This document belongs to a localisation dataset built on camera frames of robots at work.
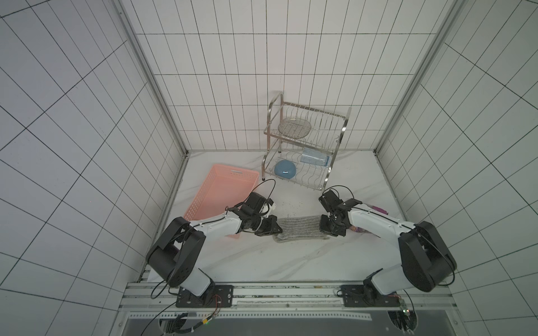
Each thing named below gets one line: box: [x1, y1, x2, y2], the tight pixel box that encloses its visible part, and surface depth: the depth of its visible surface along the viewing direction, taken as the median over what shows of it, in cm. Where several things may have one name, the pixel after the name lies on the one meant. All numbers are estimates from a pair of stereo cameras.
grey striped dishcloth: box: [272, 214, 330, 243], surface depth 89 cm
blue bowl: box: [273, 159, 297, 180], surface depth 105 cm
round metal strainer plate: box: [278, 117, 312, 139], surface depth 94 cm
